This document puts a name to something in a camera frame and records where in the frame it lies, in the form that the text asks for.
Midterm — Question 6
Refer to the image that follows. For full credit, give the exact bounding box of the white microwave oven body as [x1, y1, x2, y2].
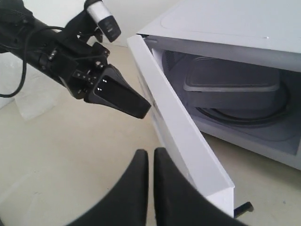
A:
[128, 0, 301, 169]

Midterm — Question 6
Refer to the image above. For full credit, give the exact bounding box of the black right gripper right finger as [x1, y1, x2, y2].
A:
[153, 147, 249, 226]

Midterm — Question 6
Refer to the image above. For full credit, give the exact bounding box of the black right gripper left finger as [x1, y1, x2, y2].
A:
[68, 149, 149, 226]

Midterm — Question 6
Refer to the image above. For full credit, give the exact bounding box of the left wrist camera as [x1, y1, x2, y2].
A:
[84, 0, 121, 42]

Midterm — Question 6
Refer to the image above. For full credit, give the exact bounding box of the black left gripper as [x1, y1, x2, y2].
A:
[48, 40, 151, 119]

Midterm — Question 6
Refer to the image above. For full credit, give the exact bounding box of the white microwave door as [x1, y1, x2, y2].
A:
[127, 35, 253, 218]

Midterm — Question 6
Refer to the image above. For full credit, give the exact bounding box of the black left camera cable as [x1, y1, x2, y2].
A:
[0, 23, 104, 98]

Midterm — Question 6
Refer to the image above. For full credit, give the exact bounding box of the white plastic lidded container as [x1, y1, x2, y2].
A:
[181, 56, 281, 110]

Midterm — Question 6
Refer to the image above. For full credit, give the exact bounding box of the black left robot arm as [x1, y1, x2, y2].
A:
[0, 0, 151, 119]

